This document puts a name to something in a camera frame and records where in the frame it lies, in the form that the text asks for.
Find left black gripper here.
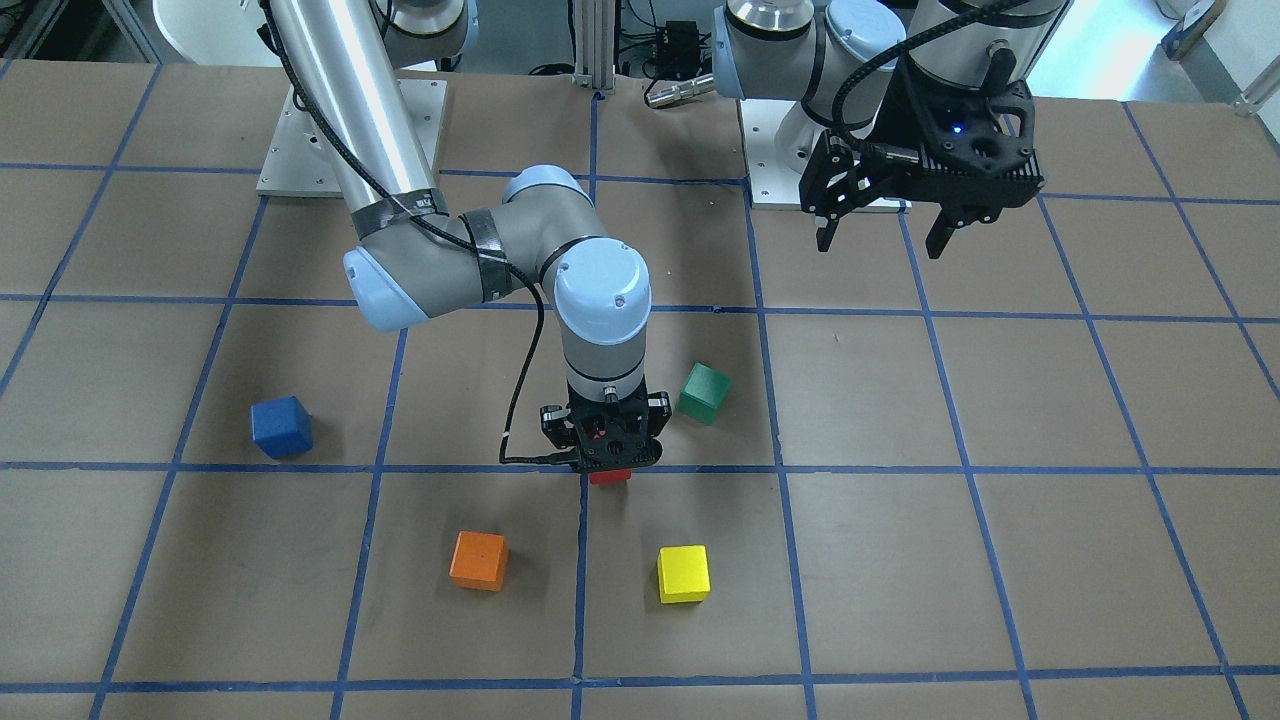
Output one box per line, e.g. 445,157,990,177
799,65,966,260

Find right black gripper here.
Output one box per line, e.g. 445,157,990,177
540,389,672,448

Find red block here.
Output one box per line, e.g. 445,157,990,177
588,468,634,486

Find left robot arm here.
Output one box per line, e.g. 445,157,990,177
712,1,1070,259

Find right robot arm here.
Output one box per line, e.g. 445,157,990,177
261,1,671,468

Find green block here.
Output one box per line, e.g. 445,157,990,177
677,363,732,425

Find yellow block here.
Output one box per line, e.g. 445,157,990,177
655,544,710,605

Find orange block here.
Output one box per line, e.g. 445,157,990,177
449,530,509,592

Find blue block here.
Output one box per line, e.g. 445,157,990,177
250,396,314,459

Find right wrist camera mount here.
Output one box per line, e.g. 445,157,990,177
571,421,663,474

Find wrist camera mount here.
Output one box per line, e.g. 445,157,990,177
571,421,663,474
906,77,1046,217

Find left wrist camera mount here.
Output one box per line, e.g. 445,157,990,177
906,77,1046,217

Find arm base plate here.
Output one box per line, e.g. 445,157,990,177
739,99,820,210
256,79,448,199

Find aluminium frame post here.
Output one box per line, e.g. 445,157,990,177
570,0,617,96

